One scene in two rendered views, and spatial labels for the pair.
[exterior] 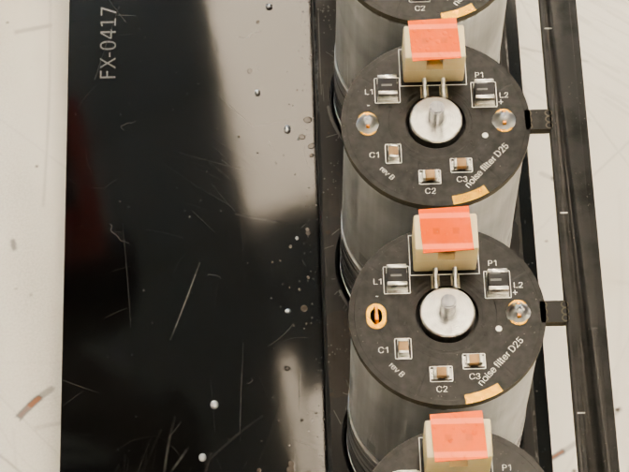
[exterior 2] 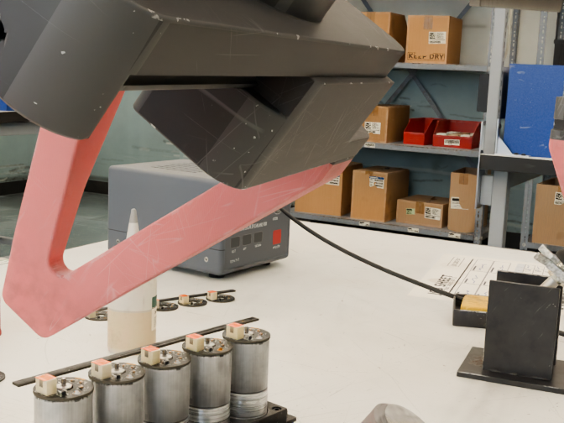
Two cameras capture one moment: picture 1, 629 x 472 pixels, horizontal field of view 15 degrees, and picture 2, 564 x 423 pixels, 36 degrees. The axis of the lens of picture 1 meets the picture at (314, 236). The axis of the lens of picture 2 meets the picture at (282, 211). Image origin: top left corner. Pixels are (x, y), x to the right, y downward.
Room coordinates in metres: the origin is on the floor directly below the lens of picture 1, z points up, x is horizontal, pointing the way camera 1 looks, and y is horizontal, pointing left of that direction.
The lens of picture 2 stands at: (0.41, 0.29, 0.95)
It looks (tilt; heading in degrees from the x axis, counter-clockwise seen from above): 9 degrees down; 222
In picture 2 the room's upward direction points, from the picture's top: 2 degrees clockwise
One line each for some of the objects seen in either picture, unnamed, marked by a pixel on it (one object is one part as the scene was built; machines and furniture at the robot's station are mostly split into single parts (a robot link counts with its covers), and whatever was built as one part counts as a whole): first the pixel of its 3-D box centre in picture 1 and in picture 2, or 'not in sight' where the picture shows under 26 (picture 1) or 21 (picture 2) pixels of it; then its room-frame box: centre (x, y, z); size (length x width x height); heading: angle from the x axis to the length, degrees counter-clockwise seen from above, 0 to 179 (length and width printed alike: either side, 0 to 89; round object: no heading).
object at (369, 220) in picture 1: (428, 208); (163, 407); (0.16, -0.02, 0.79); 0.02 x 0.02 x 0.05
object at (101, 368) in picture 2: not in sight; (102, 368); (0.19, -0.01, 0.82); 0.01 x 0.01 x 0.01; 2
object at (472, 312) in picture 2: not in sight; (498, 311); (-0.23, -0.05, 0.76); 0.07 x 0.05 x 0.02; 121
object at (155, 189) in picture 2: not in sight; (200, 215); (-0.18, -0.36, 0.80); 0.15 x 0.12 x 0.10; 98
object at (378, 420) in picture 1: (438, 390); (206, 393); (0.13, -0.02, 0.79); 0.02 x 0.02 x 0.05
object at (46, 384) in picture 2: not in sight; (48, 384); (0.22, -0.01, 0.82); 0.01 x 0.01 x 0.01; 2
